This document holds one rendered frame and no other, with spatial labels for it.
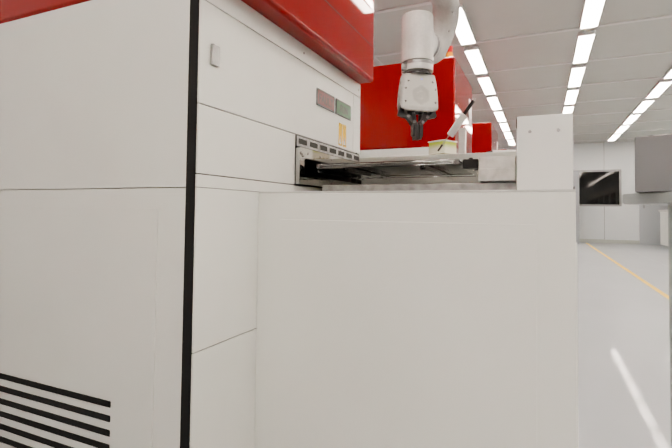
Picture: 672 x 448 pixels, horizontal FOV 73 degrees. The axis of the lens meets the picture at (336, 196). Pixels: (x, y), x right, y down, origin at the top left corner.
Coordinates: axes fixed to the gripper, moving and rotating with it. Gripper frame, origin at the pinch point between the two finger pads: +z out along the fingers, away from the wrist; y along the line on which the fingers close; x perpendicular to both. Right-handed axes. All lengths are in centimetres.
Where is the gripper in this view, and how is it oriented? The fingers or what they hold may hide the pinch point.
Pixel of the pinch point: (416, 132)
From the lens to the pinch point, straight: 124.2
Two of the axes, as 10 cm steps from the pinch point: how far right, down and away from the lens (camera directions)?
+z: -0.1, 10.0, -0.3
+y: 9.8, 0.2, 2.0
